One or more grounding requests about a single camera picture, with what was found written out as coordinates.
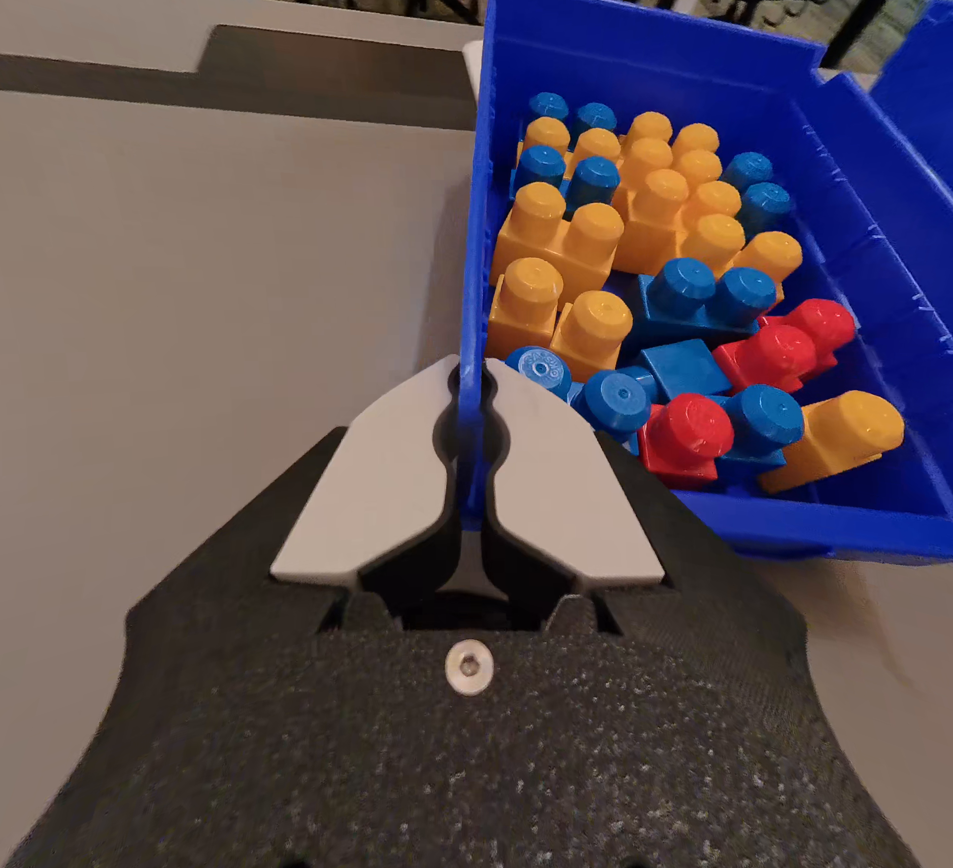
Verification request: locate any pile of colourful toy blocks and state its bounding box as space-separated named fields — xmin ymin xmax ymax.
xmin=487 ymin=92 xmax=905 ymax=497

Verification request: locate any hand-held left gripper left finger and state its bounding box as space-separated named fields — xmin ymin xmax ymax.
xmin=270 ymin=353 xmax=463 ymax=614

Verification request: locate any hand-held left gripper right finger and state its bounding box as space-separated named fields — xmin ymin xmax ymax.
xmin=482 ymin=358 xmax=667 ymax=625

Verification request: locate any blue plastic bin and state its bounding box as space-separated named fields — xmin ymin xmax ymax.
xmin=870 ymin=0 xmax=953 ymax=146
xmin=456 ymin=0 xmax=953 ymax=565

